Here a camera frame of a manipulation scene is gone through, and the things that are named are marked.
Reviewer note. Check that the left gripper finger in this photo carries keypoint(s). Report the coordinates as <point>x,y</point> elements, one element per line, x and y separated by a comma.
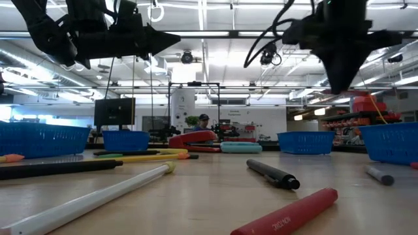
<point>160,40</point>

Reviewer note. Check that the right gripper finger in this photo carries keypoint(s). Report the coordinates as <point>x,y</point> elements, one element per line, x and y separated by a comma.
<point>331,68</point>
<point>347,68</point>

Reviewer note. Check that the black pen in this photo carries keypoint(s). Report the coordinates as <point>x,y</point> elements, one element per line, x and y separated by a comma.
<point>58,168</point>
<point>127,152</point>
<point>274,175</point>

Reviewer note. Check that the yellow marker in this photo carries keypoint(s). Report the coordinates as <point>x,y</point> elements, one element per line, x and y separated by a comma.
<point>173,151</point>

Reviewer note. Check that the yellow pencil orange eraser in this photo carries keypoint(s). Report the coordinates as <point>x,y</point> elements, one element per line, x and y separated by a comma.
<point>147,158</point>

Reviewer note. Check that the dark green crayon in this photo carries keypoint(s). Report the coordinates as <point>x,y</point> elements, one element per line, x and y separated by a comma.
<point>193,156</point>

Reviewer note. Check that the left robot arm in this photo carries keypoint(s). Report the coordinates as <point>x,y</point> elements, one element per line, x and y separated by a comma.
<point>49,36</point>

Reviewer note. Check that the small black robot arm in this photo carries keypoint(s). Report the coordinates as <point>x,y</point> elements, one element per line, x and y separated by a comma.
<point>166,131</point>
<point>225,131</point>

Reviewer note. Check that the shelf with red bins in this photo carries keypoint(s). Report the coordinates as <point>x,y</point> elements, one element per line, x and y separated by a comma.
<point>362,115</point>

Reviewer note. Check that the small black device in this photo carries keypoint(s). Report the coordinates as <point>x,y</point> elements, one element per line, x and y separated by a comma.
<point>395,58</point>

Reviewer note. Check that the black monitor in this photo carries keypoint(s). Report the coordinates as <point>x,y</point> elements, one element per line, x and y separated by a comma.
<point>114,112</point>

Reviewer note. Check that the black light bar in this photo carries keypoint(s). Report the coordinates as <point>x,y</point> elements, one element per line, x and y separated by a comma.
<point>233,34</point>

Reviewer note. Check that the blue plastic bin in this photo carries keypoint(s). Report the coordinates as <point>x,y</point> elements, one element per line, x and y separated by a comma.
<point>42,140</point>
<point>305,142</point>
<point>392,143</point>
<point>125,141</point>

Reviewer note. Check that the small green plant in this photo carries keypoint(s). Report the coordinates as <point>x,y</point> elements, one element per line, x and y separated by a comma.
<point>191,120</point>

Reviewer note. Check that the person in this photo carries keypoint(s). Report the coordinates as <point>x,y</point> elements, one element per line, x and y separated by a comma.
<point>203,121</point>

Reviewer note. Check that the red stapler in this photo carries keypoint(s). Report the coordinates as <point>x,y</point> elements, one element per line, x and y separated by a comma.
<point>196,136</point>

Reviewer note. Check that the cyan calculator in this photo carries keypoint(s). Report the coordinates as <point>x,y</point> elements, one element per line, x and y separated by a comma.
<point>241,148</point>

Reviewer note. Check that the white pencil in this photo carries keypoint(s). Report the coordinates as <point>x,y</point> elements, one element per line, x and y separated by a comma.
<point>98,194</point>

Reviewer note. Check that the red crayon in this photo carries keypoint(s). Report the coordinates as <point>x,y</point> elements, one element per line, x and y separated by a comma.
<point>287,215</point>

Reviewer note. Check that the black camera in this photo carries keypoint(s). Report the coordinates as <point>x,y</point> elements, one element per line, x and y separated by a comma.
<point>186,57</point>
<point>268,53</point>

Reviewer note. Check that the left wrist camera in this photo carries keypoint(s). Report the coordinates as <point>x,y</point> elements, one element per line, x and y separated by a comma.
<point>127,8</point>

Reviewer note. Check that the black metal frame stand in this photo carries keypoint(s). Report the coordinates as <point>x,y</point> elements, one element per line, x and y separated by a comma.
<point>194,83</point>

